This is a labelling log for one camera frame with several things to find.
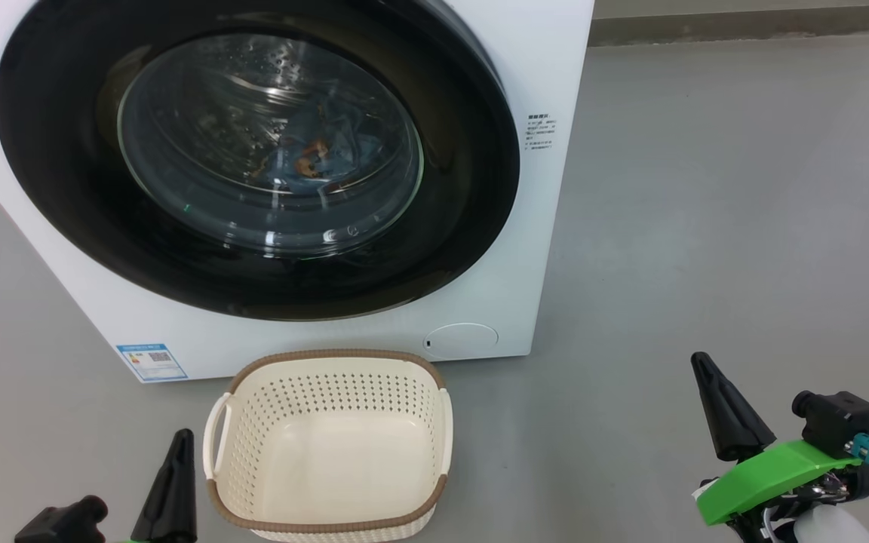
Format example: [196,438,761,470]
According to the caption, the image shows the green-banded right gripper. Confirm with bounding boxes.
[691,352,863,527]

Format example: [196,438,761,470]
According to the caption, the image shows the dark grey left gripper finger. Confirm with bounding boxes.
[167,429,198,543]
[131,430,183,543]

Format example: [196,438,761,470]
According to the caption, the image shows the black round glass washer door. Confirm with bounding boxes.
[0,0,520,323]

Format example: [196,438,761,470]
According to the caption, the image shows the cream perforated laundry basket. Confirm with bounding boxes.
[203,349,454,543]

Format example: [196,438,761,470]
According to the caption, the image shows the white front-load washing machine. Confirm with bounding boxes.
[0,0,596,384]

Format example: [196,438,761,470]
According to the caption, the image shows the blue energy label sticker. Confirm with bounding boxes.
[115,343,188,383]

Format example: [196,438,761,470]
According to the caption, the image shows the round white filter cap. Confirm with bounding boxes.
[425,323,499,359]

